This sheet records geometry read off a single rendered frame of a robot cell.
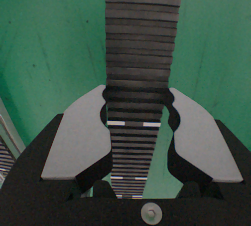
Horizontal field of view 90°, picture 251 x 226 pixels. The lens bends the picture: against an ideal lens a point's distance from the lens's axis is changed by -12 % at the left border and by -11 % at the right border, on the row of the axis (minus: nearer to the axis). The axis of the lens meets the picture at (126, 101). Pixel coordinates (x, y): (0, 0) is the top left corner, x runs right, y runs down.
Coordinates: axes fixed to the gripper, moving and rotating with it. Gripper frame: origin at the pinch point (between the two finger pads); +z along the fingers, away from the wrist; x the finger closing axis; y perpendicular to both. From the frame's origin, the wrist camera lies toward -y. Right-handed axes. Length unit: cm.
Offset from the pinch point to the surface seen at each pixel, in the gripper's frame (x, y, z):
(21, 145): -17.0, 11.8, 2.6
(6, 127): -17.2, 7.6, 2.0
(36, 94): -11.5, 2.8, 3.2
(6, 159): -17.9, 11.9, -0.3
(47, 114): -10.9, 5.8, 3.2
